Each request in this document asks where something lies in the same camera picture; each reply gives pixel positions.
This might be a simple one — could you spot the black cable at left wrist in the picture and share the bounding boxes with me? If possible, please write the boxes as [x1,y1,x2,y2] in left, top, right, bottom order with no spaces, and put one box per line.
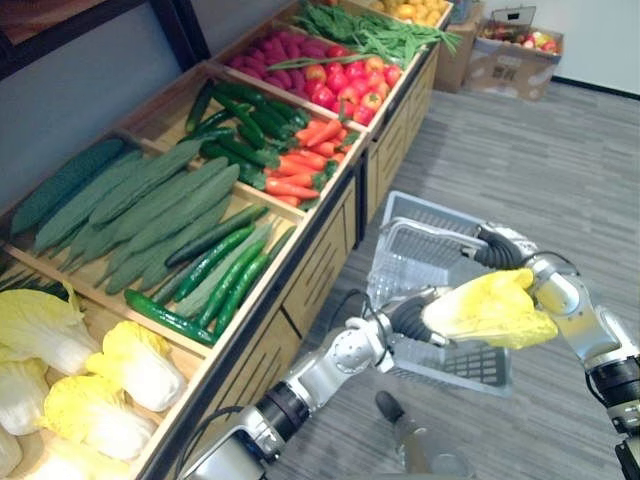
[327,288,396,374]

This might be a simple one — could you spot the short wooden produce stand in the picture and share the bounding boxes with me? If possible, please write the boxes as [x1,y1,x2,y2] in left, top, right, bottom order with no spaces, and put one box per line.
[208,0,456,224]

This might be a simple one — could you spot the black metal shelf frame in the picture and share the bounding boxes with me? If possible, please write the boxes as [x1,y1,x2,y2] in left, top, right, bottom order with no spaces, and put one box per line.
[0,0,212,82]

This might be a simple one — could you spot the yellow napa cabbage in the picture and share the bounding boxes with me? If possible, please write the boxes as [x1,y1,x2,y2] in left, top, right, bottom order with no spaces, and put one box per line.
[85,320,188,414]
[37,374,159,461]
[0,357,50,436]
[23,437,132,480]
[0,287,100,376]
[422,267,560,351]

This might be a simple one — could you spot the matte green bumpy gourd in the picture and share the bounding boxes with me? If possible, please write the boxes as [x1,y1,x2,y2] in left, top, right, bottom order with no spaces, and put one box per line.
[113,156,231,247]
[32,149,146,254]
[103,194,234,296]
[88,138,205,229]
[107,163,242,274]

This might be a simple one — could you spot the green leafy vegetable bunch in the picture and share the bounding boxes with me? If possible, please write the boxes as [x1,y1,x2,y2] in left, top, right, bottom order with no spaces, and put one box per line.
[291,1,464,69]

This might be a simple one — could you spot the dark green zucchini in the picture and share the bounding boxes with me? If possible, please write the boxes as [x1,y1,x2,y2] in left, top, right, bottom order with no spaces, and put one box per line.
[211,82,267,150]
[248,96,312,130]
[198,141,270,190]
[185,79,216,134]
[176,126,237,147]

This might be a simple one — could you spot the yellow orange fruit pile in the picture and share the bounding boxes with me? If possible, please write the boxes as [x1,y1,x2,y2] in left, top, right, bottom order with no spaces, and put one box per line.
[368,0,450,27]

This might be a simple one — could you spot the plain brown cardboard box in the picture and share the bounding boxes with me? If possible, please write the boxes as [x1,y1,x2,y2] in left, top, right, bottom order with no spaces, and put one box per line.
[431,19,482,94]

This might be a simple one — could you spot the long wooden produce stand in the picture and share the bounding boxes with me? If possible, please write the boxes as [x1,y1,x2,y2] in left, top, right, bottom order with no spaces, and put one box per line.
[0,59,372,480]

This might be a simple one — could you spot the dark green bumpy gourd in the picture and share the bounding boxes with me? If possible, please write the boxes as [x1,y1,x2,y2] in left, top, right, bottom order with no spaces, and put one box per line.
[9,138,126,236]

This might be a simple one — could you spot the robot left five-finger hand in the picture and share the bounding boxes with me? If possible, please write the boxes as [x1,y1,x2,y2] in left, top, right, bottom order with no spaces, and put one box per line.
[388,288,457,350]

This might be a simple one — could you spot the robot silver leg dark foot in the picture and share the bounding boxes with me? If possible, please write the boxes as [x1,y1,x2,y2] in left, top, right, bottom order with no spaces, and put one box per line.
[374,390,472,480]

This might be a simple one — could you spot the pale green ridged loofah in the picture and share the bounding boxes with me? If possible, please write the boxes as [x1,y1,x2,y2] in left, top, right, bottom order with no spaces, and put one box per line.
[173,222,274,319]

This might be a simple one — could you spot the long green stalk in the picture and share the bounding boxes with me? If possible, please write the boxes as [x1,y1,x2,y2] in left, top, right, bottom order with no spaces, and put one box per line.
[266,53,352,72]

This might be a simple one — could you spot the dark slim cucumber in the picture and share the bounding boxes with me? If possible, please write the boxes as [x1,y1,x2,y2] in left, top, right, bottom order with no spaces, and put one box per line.
[164,204,271,269]

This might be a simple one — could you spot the shiny green cucumber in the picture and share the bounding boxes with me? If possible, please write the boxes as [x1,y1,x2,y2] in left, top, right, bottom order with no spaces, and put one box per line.
[211,254,272,339]
[172,224,257,303]
[196,240,268,329]
[124,288,217,347]

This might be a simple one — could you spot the red apples pile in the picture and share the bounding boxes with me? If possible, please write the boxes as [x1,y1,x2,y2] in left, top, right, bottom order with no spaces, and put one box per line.
[482,27,560,55]

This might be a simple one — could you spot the robot right five-finger hand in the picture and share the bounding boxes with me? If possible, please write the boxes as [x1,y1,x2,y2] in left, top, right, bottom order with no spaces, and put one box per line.
[460,225,540,272]

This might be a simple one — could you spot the large printed cardboard box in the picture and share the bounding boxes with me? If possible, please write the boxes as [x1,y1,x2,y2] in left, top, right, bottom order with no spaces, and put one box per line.
[466,22,566,102]

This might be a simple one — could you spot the grey plastic shopping basket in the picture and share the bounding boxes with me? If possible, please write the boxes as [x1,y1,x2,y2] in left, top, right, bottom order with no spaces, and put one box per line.
[366,190,514,399]

